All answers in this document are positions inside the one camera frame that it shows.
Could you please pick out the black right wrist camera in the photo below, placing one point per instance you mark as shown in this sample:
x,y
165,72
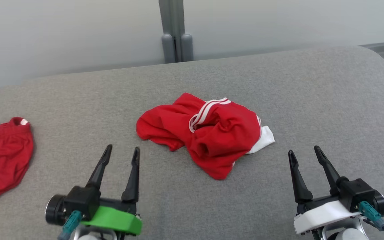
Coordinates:
x,y
358,191

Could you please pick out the red and white jersey shirt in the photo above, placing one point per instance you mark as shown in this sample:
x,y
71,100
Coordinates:
x,y
218,136

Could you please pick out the grey partition post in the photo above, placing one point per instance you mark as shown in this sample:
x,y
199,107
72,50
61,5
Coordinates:
x,y
175,30

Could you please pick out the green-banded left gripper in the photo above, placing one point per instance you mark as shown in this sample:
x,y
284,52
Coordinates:
x,y
115,218

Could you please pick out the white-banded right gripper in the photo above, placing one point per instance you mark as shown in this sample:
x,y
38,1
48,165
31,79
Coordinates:
x,y
325,213

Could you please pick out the red shorts with white stripe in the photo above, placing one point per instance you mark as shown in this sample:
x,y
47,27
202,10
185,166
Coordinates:
x,y
2,156

